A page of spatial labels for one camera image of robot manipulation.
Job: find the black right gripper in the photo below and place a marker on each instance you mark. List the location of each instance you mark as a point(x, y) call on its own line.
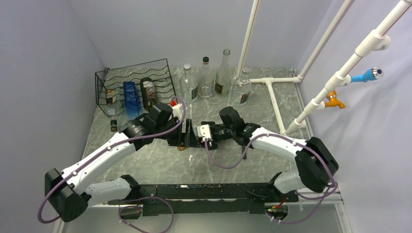
point(212, 144)

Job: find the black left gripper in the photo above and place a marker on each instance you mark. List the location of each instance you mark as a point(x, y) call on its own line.
point(186, 139)

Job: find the clear bottle green label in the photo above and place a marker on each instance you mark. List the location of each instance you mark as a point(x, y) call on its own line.
point(241, 88)

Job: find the clear frosted short bottle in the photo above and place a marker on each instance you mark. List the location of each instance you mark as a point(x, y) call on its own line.
point(205, 79)

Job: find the clear bottle red label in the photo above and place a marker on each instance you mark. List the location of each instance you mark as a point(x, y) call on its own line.
point(188, 84)

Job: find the clear bottle with dark label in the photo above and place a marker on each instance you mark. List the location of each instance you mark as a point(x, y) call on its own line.
point(223, 75)

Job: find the amber bottle gold foil neck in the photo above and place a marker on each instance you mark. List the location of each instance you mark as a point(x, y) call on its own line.
point(181, 148)

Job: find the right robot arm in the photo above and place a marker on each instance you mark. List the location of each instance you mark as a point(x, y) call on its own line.
point(315, 165)

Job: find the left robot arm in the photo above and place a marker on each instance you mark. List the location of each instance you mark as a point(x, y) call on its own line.
point(69, 192)

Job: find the dark bottle silver cap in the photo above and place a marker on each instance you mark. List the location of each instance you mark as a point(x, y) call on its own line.
point(148, 92)

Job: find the blue glass bottle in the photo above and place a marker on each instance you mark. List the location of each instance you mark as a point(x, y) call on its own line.
point(133, 105)

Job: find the small bottle black cap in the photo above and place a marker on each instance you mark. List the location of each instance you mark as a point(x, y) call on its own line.
point(111, 114)

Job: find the orange tap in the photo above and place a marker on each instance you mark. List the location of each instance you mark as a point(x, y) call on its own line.
point(333, 101)

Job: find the blue tap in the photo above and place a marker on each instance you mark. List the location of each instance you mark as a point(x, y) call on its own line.
point(372, 74)

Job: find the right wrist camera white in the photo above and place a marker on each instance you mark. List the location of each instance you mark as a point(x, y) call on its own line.
point(204, 133)

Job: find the black handled hammer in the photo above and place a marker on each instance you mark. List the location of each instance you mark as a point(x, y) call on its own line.
point(244, 152)

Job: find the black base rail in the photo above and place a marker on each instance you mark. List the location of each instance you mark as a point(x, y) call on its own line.
point(253, 198)

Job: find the black wire wine rack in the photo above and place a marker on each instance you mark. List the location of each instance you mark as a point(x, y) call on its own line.
point(109, 84)

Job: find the white pvc pipe frame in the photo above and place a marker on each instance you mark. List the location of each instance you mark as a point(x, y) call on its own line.
point(325, 42)

